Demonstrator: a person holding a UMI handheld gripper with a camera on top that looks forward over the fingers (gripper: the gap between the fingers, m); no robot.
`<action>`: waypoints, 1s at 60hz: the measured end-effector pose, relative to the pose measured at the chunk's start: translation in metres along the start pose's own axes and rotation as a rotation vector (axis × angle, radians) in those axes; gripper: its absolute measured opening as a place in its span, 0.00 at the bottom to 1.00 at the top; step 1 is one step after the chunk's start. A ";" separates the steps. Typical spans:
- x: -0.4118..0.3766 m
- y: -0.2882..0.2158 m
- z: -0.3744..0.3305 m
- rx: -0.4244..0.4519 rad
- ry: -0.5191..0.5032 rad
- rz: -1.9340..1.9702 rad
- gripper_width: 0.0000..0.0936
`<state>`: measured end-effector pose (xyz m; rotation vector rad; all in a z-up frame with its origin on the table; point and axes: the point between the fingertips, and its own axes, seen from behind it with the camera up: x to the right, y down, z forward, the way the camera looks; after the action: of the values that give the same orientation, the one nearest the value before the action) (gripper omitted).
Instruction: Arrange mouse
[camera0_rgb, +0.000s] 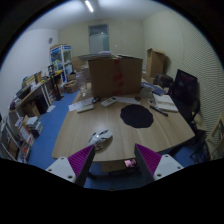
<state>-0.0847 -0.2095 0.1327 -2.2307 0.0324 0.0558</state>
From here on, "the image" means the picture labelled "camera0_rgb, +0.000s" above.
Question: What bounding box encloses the black pen marker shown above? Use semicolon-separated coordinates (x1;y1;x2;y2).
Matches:
150;105;168;117

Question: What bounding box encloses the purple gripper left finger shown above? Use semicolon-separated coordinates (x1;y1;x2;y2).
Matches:
46;145;95;187

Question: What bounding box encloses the open white notebook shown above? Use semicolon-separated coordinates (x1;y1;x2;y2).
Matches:
154;95;178;112

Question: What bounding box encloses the grey door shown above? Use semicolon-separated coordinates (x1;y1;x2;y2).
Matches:
89;24;109;54

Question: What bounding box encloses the glass display cabinet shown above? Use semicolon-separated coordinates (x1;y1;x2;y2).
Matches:
50;44;73;83

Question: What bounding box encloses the large brown cardboard box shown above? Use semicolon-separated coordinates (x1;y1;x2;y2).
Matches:
89;58;143;98

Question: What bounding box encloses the ceiling light tube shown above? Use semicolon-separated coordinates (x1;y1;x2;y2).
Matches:
85;0;94;13

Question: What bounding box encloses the open cardboard box on right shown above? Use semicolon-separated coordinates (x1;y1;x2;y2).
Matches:
146;48;165;77

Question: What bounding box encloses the long shelf desk on left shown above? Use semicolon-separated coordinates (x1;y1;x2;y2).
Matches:
0;71;62;164

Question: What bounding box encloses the white keyboard-like device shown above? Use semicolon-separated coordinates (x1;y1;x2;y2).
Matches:
77;104;94;113

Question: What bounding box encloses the round black mouse pad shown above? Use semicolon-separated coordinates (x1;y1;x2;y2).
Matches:
120;104;154;128

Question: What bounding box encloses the wooden chair right edge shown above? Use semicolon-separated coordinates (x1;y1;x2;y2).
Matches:
205;112;224;160

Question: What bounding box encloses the white remote control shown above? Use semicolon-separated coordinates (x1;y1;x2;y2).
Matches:
101;96;118;107

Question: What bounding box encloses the blue folder on table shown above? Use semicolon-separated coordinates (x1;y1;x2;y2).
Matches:
141;82;166;96

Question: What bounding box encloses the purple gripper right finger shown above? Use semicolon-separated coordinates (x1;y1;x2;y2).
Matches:
134;144;183;181

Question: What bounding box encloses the black office chair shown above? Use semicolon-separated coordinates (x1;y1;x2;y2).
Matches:
169;68;202;125

